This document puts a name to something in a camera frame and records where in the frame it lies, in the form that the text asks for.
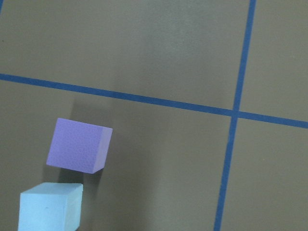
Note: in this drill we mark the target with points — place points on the light blue foam block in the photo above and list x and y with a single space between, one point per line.
51 207

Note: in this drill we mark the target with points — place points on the purple foam block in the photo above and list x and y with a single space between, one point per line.
79 146

